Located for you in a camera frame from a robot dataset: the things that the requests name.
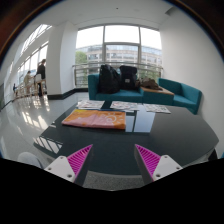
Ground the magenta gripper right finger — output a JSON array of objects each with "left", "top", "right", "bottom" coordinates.
[{"left": 134, "top": 144, "right": 182, "bottom": 184}]

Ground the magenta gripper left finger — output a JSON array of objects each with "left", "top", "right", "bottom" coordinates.
[{"left": 45, "top": 145, "right": 93, "bottom": 183}]

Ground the pink and orange towel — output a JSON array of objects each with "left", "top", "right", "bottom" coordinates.
[{"left": 62, "top": 109, "right": 126, "bottom": 130}]

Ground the right paper sheet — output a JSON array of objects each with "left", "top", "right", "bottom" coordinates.
[{"left": 144, "top": 104, "right": 170, "bottom": 114}]

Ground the left paper sheet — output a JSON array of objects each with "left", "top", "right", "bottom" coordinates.
[{"left": 78, "top": 100, "right": 104, "bottom": 109}]

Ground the teal sofa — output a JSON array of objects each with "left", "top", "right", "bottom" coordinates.
[{"left": 88, "top": 74, "right": 202, "bottom": 114}]

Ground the brown jacket on sofa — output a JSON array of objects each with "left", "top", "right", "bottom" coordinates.
[{"left": 135, "top": 77, "right": 161, "bottom": 90}]

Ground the black backpack right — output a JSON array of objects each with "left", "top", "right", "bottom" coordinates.
[{"left": 120, "top": 65, "right": 137, "bottom": 90}]

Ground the black backpack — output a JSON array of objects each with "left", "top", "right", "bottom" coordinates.
[
  {"left": 120, "top": 65, "right": 137, "bottom": 90},
  {"left": 99, "top": 64, "right": 120, "bottom": 94}
]

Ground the metal window railing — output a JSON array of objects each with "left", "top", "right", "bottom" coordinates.
[{"left": 72, "top": 61, "right": 163, "bottom": 88}]

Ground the seated person in beige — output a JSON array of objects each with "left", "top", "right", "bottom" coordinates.
[{"left": 24, "top": 70, "right": 34, "bottom": 95}]

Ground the black backpack left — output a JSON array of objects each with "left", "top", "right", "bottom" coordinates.
[{"left": 99, "top": 64, "right": 120, "bottom": 94}]

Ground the standing person in black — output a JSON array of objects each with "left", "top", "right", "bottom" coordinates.
[{"left": 35, "top": 58, "right": 47, "bottom": 98}]

